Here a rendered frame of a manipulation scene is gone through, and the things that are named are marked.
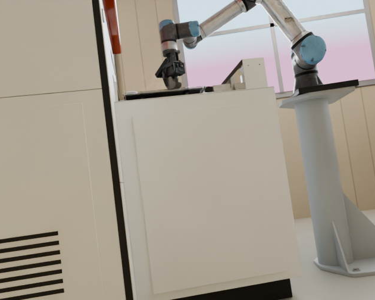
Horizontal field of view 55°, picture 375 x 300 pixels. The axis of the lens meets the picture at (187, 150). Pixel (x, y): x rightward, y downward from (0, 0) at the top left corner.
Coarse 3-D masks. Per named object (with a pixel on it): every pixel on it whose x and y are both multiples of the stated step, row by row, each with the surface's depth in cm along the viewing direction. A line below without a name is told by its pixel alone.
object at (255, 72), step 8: (248, 64) 149; (256, 64) 150; (264, 64) 150; (248, 72) 149; (256, 72) 149; (264, 72) 150; (248, 80) 148; (256, 80) 149; (264, 80) 149; (248, 88) 148
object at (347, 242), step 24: (312, 96) 167; (336, 96) 175; (312, 120) 173; (312, 144) 173; (312, 168) 173; (336, 168) 172; (312, 192) 174; (336, 192) 170; (312, 216) 176; (336, 216) 169; (360, 216) 174; (336, 240) 165; (360, 240) 174; (336, 264) 168; (360, 264) 165
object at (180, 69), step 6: (168, 54) 173; (174, 54) 170; (168, 60) 173; (174, 60) 170; (180, 60) 172; (168, 66) 171; (174, 66) 169; (180, 66) 171; (168, 72) 173; (174, 72) 169; (180, 72) 171
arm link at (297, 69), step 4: (292, 52) 181; (292, 56) 181; (292, 60) 182; (292, 64) 183; (296, 64) 177; (296, 68) 179; (300, 68) 177; (304, 68) 175; (312, 68) 176; (316, 68) 178; (296, 72) 180; (300, 72) 178
